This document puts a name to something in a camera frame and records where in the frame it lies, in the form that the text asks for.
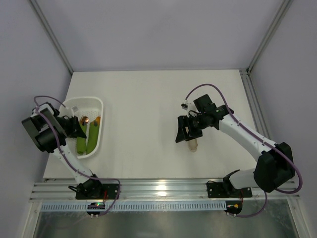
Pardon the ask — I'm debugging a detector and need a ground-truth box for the green paper napkin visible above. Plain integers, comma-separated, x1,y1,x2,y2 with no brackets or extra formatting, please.
76,125,87,155

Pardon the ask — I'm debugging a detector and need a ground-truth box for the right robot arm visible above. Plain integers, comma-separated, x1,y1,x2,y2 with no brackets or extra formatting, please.
175,94,295,193

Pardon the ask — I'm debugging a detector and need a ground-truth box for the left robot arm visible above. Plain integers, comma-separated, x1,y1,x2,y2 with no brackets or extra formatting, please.
21,102,104,200

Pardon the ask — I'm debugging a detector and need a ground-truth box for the beige utensil holder tray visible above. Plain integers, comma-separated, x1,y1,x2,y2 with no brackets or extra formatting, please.
188,139,198,152

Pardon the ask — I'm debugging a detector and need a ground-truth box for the green card in basket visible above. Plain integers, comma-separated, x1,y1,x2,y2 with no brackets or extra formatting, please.
86,117,101,154

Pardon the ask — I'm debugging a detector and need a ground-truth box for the white perforated plastic basket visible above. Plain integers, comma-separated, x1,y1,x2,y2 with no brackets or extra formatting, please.
59,97,104,159

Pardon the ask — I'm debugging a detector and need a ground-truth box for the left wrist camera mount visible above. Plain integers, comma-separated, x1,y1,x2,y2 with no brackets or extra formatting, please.
64,106,79,118

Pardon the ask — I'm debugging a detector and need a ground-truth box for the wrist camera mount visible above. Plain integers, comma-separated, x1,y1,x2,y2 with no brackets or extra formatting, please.
181,100,195,111
64,106,79,118

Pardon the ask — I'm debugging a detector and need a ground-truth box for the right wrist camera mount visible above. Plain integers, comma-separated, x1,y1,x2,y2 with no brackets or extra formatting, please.
181,100,195,111

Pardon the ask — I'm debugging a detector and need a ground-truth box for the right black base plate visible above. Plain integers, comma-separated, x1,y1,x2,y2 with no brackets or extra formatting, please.
206,180,253,198

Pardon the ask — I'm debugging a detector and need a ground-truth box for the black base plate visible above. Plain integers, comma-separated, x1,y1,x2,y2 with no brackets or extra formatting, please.
75,183,119,200
206,180,253,198

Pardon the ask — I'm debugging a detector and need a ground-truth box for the right aluminium side rail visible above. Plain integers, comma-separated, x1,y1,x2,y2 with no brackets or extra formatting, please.
239,68,273,140

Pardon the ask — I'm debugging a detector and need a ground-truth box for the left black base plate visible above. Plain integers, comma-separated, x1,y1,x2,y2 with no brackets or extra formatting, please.
75,183,119,200

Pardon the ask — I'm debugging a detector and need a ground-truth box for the white slotted cable duct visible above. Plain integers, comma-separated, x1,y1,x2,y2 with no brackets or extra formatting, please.
40,200,226,212

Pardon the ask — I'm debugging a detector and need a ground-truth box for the aluminium front rail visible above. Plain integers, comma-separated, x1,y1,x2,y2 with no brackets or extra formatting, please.
29,178,301,201

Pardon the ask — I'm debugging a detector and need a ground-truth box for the left corner frame post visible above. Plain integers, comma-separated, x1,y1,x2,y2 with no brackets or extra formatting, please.
28,0,74,75

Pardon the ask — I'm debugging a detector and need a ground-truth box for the corner frame post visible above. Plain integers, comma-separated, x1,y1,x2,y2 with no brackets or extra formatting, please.
246,0,293,74
28,0,74,75

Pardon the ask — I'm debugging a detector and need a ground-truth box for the right corner frame post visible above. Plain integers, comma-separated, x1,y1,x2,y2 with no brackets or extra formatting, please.
246,0,293,74

